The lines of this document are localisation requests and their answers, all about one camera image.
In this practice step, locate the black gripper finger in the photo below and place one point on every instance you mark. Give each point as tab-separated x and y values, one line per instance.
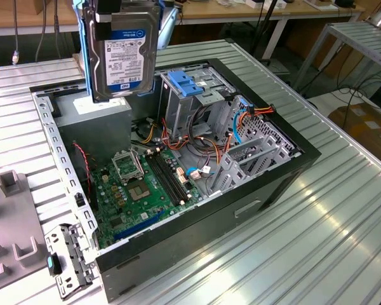
105	30

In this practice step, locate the hard disk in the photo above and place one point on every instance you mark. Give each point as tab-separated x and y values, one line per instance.
127	63

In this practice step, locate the perforated metal disk bay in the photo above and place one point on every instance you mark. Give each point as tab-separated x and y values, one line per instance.
228	162

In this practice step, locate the small cardboard box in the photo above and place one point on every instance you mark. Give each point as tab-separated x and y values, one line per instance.
42	6

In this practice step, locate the blue plastic cage latch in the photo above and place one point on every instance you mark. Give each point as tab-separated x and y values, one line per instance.
185	85

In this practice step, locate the grey power supply unit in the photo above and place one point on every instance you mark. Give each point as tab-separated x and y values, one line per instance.
95	133

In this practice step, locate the long wooden desk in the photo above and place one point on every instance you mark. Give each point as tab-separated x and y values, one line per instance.
209	14

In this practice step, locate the grey metal drive cage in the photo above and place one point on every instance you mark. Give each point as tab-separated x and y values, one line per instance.
177	108

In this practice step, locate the black case fan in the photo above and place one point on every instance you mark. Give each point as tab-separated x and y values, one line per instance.
82	171

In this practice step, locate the black RAM slot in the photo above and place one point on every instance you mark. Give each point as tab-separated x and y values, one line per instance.
171	175
167	176
174	173
164	178

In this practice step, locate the black tripod stand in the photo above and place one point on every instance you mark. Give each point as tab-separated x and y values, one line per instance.
266	22

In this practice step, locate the CPU socket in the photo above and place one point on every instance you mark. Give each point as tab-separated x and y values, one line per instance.
139	191

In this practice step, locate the green motherboard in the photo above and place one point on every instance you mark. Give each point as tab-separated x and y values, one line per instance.
136	213

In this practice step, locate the blue expansion slot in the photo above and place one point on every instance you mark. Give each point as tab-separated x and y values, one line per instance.
136	227

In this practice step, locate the grey parts rack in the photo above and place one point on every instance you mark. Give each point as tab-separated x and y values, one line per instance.
12	222

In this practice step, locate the black PC case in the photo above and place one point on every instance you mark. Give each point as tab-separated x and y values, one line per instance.
184	241

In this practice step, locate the black latch with blue tab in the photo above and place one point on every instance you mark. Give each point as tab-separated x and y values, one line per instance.
52	265

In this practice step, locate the large cardboard box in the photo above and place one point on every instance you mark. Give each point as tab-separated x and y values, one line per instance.
365	127

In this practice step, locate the metal card retention bracket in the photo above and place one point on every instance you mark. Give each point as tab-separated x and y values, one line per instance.
73	254

